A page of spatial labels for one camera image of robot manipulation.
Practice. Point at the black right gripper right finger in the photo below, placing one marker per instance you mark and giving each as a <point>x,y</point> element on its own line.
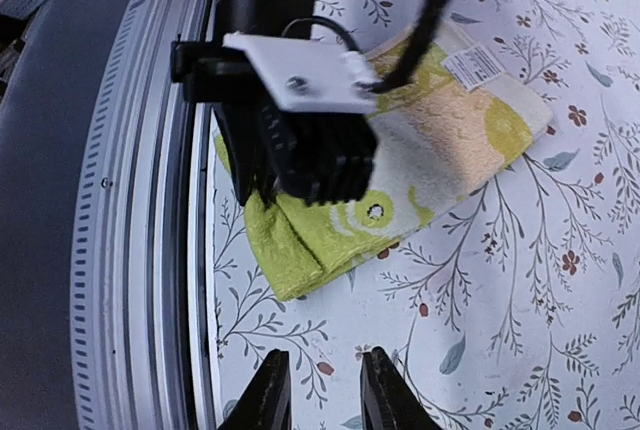
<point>387,403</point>

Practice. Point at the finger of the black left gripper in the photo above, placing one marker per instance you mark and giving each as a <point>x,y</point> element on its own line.
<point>250,169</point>

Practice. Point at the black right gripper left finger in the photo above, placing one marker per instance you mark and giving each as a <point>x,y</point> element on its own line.
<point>265,403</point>

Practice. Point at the green white small packet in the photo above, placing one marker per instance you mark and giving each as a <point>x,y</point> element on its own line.
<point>462,121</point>

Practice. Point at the aluminium front rail base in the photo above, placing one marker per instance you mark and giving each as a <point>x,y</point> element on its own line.
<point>128,299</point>

